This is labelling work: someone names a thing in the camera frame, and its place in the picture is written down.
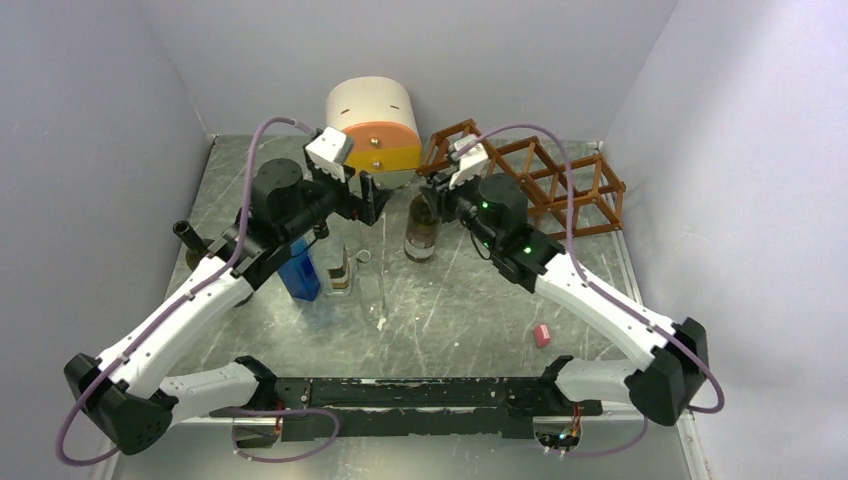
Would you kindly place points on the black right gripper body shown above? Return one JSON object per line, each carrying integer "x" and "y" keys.
{"x": 467, "y": 191}

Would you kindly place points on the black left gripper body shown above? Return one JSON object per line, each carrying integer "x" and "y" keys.
{"x": 337, "y": 194}

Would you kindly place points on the dark labelled wine bottle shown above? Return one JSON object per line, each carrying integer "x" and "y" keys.
{"x": 421, "y": 231}

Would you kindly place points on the clear glass bottle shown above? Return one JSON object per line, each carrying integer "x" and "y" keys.
{"x": 368, "y": 280}

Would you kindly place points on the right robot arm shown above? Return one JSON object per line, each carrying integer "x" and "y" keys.
{"x": 665, "y": 362}

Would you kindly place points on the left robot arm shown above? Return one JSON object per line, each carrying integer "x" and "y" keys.
{"x": 127, "y": 390}

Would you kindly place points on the clear labelled liquor bottle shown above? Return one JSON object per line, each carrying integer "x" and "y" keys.
{"x": 330, "y": 259}

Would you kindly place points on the blue square glass bottle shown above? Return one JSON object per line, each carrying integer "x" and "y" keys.
{"x": 298, "y": 273}

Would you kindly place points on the brown wooden wine rack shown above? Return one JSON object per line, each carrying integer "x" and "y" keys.
{"x": 584, "y": 193}

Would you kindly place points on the dark green wine bottle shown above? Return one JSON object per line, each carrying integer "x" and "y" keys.
{"x": 192, "y": 245}

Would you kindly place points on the cream orange drawer cabinet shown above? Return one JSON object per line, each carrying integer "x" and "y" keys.
{"x": 376, "y": 112}

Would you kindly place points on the pink eraser block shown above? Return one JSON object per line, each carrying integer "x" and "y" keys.
{"x": 542, "y": 336}

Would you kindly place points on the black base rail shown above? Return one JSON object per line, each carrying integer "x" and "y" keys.
{"x": 356, "y": 407}

